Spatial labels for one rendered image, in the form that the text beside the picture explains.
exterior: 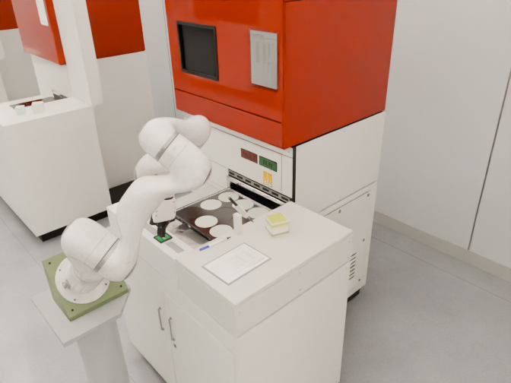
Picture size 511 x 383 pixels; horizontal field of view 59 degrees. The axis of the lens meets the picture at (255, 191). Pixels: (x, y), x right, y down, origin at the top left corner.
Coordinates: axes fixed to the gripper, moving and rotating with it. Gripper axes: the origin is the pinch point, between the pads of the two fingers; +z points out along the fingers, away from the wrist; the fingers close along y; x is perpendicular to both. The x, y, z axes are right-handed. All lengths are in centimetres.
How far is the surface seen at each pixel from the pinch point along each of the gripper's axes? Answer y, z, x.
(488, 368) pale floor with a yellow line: -144, 71, 94
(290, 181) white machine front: -56, -19, 14
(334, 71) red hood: -72, -67, 15
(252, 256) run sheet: -17.2, -1.1, 34.9
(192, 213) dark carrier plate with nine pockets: -27.2, 3.8, -16.5
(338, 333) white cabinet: -63, 43, 50
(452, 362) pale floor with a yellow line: -135, 73, 79
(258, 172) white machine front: -56, -16, -6
